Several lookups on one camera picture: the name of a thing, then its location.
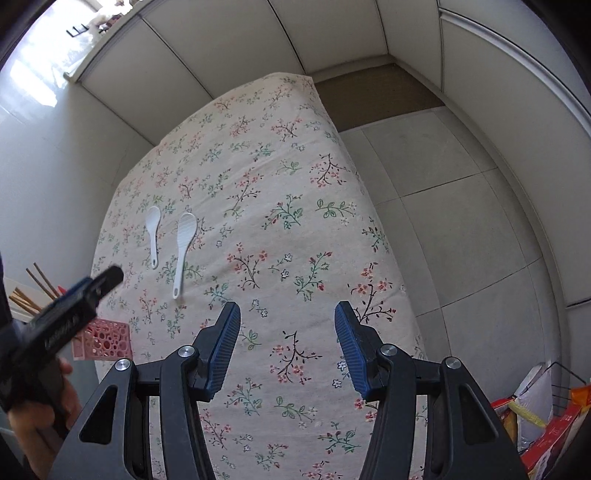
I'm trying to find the wooden chopstick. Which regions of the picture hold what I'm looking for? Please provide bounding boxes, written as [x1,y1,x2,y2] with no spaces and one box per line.
[25,263,60,300]
[9,288,42,316]

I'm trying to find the white lower kitchen cabinets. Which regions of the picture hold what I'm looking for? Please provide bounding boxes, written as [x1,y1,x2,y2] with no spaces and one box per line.
[71,1,590,307]

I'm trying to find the person's left hand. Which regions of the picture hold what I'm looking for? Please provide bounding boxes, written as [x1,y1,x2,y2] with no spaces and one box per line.
[8,358,82,479]

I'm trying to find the pink perforated utensil basket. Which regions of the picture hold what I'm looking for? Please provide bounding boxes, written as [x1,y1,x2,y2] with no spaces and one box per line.
[71,318,133,361]

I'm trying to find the small white plastic spoon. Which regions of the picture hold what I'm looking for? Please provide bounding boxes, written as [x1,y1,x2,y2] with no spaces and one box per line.
[145,206,161,269]

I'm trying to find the white ridged rice paddle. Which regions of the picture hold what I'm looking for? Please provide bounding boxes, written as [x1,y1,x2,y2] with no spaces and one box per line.
[172,212,197,300]

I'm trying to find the floral tablecloth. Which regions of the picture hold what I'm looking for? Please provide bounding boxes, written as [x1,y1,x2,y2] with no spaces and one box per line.
[92,73,424,479]

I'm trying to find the brown floor mat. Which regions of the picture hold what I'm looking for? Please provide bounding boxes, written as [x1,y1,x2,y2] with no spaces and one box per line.
[315,64,444,132]

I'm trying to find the black wire basket with packages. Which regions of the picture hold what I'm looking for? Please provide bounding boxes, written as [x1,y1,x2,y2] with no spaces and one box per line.
[492,361,590,479]

